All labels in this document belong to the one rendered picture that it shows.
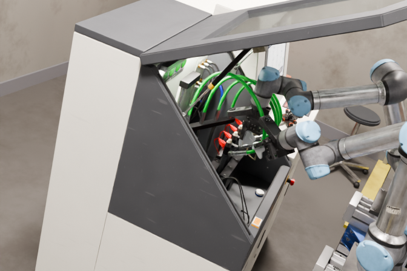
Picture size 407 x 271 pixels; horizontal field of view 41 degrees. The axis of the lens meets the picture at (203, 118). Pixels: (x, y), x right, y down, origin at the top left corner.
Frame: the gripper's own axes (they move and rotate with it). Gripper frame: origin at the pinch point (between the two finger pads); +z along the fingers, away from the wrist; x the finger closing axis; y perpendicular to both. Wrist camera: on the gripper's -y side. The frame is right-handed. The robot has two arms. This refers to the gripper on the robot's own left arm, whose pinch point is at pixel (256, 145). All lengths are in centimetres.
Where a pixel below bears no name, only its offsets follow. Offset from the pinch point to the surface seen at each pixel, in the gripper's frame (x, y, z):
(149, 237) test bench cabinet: -42, 20, 32
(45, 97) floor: -9, -99, 264
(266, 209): 3.0, 25.5, 14.7
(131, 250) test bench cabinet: -47, 23, 42
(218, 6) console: 20, -65, 23
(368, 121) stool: 200, 6, 150
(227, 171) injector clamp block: -0.7, 5.8, 28.1
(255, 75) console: 30, -31, 28
